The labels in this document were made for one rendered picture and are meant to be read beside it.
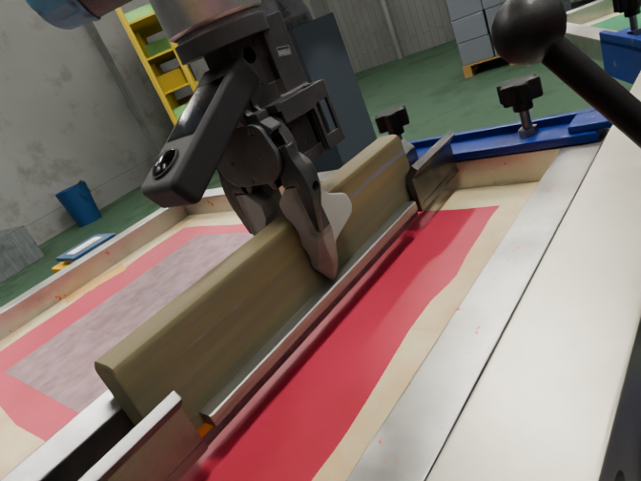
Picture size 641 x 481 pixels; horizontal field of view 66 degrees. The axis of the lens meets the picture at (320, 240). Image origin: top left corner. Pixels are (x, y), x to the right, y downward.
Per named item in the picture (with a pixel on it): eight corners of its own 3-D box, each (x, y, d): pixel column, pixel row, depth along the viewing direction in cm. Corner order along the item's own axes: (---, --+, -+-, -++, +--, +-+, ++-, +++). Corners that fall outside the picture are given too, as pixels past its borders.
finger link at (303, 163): (343, 219, 38) (287, 115, 36) (332, 229, 37) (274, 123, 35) (304, 229, 41) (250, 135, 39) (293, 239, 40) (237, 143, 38)
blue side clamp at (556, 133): (366, 208, 70) (349, 162, 67) (383, 191, 73) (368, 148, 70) (606, 189, 49) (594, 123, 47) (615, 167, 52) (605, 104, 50)
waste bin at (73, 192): (97, 213, 737) (76, 179, 716) (113, 210, 710) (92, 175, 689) (70, 230, 703) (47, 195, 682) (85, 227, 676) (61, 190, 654)
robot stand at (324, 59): (416, 389, 168) (276, 36, 123) (467, 396, 157) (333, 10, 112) (396, 431, 156) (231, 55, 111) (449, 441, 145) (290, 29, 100)
